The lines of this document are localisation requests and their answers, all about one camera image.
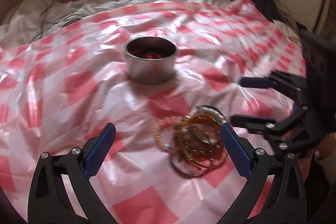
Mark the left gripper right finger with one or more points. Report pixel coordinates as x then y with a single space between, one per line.
286 201

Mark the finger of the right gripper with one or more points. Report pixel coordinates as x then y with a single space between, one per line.
292 86
282 135

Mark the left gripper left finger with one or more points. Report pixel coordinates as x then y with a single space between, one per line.
48 199

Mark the gold red jewelry pile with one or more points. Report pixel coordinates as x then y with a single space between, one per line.
197 145

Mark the peach bead bracelet gold charm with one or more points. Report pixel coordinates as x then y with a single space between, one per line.
164 131

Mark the person right hand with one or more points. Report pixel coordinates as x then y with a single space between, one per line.
326 147

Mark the red white checkered plastic sheet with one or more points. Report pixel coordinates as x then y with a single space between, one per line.
61 90

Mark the round silver metal tin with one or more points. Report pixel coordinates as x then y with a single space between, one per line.
150 60

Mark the white striped bed sheet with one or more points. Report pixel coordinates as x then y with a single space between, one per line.
35 19

